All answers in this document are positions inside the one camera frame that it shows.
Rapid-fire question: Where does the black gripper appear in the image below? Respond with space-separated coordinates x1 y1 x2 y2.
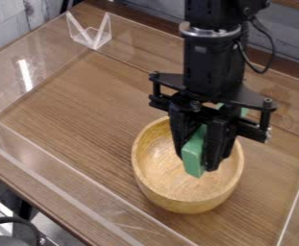
148 20 280 173

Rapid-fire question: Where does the green rectangular block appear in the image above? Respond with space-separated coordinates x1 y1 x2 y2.
180 102 251 179

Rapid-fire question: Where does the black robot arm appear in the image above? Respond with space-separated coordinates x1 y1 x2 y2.
150 0 278 177

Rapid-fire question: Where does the brown wooden bowl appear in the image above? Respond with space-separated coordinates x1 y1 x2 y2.
131 116 246 214

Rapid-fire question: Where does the clear acrylic tray enclosure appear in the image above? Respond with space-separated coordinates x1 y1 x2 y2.
0 17 299 246

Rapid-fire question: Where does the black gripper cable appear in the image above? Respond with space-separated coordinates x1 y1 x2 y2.
234 14 278 75

